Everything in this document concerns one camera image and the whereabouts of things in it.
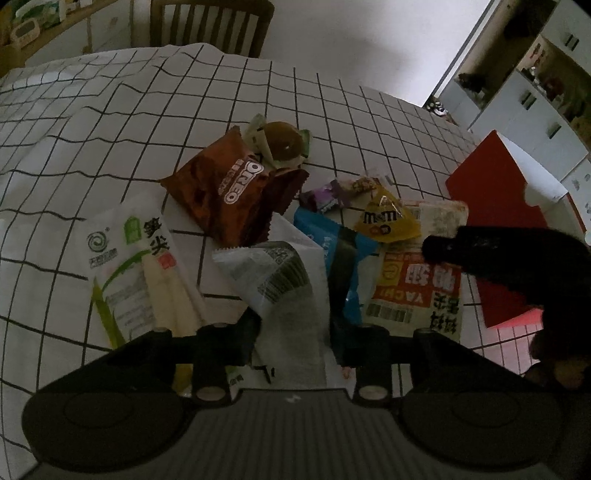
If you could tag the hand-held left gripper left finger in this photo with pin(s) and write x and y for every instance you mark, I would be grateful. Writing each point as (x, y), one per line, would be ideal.
(240, 341)

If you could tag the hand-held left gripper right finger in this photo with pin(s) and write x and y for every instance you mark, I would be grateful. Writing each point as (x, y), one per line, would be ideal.
(351, 344)

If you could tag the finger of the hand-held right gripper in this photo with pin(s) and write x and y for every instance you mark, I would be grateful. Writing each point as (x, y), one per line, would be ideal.
(466, 251)

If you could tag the white snack packet with barcode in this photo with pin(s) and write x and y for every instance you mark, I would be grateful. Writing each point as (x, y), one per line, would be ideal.
(295, 314)

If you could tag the white orange snack packet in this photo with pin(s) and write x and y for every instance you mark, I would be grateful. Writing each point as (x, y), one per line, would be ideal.
(406, 295)

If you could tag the red cardboard box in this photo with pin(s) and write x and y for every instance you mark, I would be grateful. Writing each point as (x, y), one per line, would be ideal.
(489, 175)

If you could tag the yellow candy packet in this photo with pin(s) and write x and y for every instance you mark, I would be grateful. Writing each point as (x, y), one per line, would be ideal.
(383, 226)

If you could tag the blue snack packet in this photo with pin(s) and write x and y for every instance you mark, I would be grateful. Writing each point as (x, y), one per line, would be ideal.
(314, 226)

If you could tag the white green bamboo shoot packet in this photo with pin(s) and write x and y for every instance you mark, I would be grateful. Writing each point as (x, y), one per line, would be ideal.
(134, 258)

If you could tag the brown cookie packet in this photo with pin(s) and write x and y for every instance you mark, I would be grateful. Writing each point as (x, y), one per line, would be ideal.
(217, 194)

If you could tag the small beige candy bar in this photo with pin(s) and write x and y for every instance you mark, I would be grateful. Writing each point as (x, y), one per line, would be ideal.
(367, 184)

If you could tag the purple candy wrapper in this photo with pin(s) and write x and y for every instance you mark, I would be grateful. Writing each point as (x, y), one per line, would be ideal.
(318, 197)

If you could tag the round brown pastry in wrapper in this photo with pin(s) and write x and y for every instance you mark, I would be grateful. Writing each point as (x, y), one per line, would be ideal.
(281, 138)

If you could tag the white black checkered tablecloth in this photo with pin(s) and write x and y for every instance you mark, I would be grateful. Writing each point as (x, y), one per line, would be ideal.
(138, 115)

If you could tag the brown wooden chair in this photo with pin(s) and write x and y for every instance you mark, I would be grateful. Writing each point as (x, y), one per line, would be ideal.
(258, 27)

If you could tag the wooden sideboard with white doors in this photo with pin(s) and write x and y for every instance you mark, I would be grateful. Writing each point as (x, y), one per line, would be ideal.
(92, 32)

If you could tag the white kitchen timer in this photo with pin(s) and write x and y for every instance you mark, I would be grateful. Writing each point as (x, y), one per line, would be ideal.
(21, 33)

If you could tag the green white box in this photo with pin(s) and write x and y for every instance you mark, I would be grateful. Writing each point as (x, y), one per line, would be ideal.
(34, 9)

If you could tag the white wall cabinet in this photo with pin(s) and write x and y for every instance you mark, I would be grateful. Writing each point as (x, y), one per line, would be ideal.
(508, 92)

